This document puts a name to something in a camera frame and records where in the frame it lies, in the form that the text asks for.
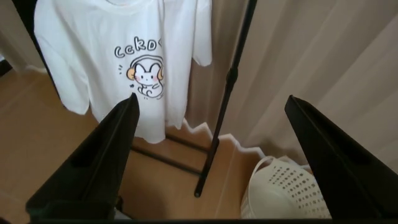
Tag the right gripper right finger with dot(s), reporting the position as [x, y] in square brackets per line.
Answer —
[342, 186]

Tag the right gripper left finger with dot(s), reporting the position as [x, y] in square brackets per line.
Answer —
[56, 193]

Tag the white garment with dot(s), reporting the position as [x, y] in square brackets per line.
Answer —
[93, 31]

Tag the white laundry basket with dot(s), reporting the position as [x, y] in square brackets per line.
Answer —
[280, 193]

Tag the black clothes rack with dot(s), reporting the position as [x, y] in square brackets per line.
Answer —
[231, 77]

